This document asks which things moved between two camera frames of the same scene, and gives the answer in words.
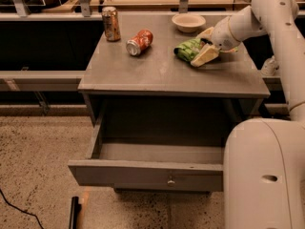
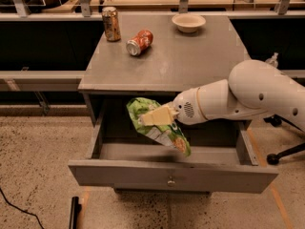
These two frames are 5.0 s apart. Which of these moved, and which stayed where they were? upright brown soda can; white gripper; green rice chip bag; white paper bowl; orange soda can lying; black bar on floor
Moved: white gripper; green rice chip bag
Stayed: upright brown soda can; orange soda can lying; black bar on floor; white paper bowl
